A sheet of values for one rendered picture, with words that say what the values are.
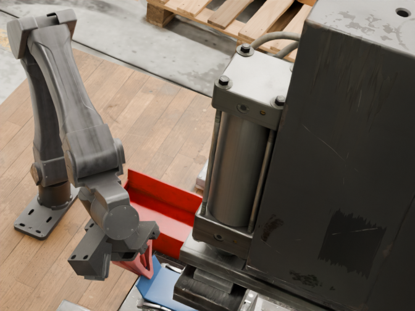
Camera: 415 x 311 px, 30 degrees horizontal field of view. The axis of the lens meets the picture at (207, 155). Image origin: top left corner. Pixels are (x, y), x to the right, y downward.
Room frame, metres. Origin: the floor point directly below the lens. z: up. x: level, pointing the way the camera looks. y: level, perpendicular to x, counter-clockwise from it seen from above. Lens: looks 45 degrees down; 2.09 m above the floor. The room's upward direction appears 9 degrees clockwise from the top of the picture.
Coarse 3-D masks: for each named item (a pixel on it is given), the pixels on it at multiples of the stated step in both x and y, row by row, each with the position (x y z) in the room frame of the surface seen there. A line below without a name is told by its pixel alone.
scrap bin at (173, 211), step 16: (128, 176) 1.04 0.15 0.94; (144, 176) 1.03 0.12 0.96; (128, 192) 1.03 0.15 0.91; (144, 192) 1.03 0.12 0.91; (160, 192) 1.02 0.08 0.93; (176, 192) 1.01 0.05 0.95; (144, 208) 1.00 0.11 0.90; (160, 208) 1.00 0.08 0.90; (176, 208) 1.01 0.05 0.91; (192, 208) 1.00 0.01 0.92; (160, 224) 0.96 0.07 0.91; (176, 224) 0.97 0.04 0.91; (192, 224) 0.97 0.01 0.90; (160, 240) 0.90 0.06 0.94; (176, 240) 0.89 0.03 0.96; (176, 256) 0.89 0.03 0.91
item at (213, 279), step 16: (192, 240) 0.72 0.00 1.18; (192, 256) 0.69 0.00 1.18; (208, 256) 0.69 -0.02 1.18; (224, 256) 0.70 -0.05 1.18; (192, 272) 0.69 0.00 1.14; (208, 272) 0.68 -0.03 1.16; (224, 272) 0.67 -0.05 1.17; (240, 272) 0.67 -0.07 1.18; (176, 288) 0.66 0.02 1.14; (192, 288) 0.66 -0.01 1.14; (208, 288) 0.66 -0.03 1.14; (224, 288) 0.66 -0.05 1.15; (240, 288) 0.67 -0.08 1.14; (256, 288) 0.66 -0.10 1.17; (272, 288) 0.65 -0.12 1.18; (288, 288) 0.67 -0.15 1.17; (192, 304) 0.65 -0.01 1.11; (208, 304) 0.64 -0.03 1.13; (224, 304) 0.64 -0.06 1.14; (240, 304) 0.65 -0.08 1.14; (288, 304) 0.64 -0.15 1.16; (304, 304) 0.64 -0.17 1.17; (320, 304) 0.64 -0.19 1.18
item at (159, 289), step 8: (152, 256) 0.80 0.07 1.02; (160, 264) 0.80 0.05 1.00; (160, 272) 0.79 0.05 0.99; (168, 272) 0.79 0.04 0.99; (144, 280) 0.75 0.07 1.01; (152, 280) 0.77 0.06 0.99; (160, 280) 0.77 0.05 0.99; (168, 280) 0.77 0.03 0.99; (176, 280) 0.77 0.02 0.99; (144, 288) 0.74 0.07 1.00; (152, 288) 0.75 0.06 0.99; (160, 288) 0.75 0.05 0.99; (168, 288) 0.76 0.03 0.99; (144, 296) 0.73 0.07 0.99; (152, 296) 0.74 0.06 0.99; (160, 296) 0.74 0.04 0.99; (168, 296) 0.74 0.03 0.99; (160, 304) 0.72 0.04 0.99; (168, 304) 0.72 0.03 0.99; (176, 304) 0.73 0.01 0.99
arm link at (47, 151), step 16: (32, 64) 0.98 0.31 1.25; (32, 80) 0.98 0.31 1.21; (32, 96) 0.99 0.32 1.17; (48, 96) 0.98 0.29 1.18; (48, 112) 0.97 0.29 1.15; (48, 128) 0.96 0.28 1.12; (48, 144) 0.95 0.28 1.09; (48, 160) 0.94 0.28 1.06; (64, 160) 0.95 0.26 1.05; (48, 176) 0.93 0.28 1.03; (64, 176) 0.95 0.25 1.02
